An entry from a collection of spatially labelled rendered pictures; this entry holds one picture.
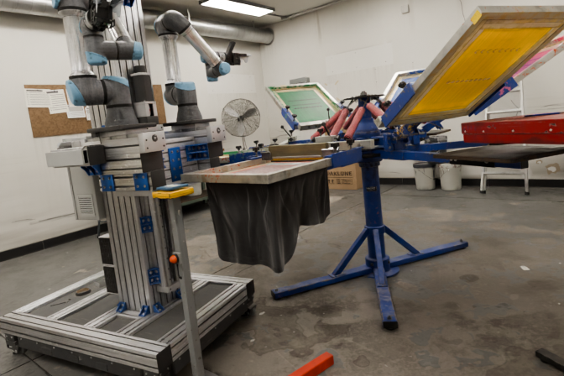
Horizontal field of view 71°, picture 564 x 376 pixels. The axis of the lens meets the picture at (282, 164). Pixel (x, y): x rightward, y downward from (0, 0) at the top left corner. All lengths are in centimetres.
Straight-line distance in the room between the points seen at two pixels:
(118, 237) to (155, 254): 24
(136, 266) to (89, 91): 99
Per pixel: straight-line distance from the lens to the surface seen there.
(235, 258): 204
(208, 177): 187
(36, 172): 544
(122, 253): 244
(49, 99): 554
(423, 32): 633
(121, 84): 201
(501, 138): 181
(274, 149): 233
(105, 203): 244
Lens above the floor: 120
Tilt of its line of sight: 6 degrees down
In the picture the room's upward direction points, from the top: 6 degrees counter-clockwise
